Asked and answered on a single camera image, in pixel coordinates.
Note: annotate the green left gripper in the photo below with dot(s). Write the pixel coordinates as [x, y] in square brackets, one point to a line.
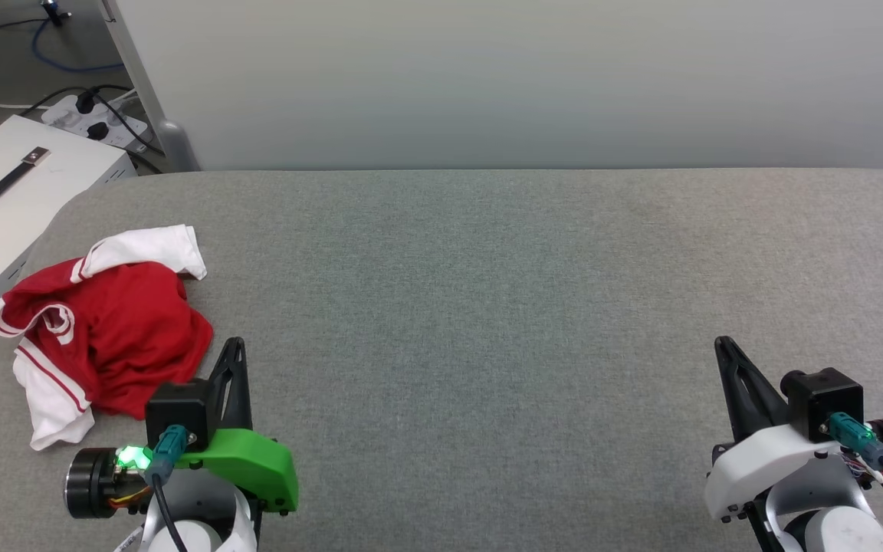
[257, 468]

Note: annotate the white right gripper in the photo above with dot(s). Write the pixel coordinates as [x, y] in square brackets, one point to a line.
[756, 468]

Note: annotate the red white number jersey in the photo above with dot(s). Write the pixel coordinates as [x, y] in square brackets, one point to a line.
[119, 330]

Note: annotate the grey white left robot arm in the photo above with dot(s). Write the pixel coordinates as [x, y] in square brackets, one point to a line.
[204, 537]

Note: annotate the black left gripper motor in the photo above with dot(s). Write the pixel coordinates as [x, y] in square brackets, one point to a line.
[89, 483]

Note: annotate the white equipment box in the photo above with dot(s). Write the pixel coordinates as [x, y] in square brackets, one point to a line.
[66, 176]

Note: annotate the white power strip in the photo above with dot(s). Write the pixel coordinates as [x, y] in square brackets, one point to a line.
[66, 119]

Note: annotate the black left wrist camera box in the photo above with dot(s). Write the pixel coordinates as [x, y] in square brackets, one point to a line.
[177, 410]

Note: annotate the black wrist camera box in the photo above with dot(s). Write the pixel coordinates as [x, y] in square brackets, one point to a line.
[177, 410]
[825, 399]

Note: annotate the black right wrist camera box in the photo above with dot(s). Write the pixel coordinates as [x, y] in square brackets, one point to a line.
[825, 399]

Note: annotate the grey metal partition post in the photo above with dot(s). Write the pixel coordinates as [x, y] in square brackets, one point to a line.
[173, 146]

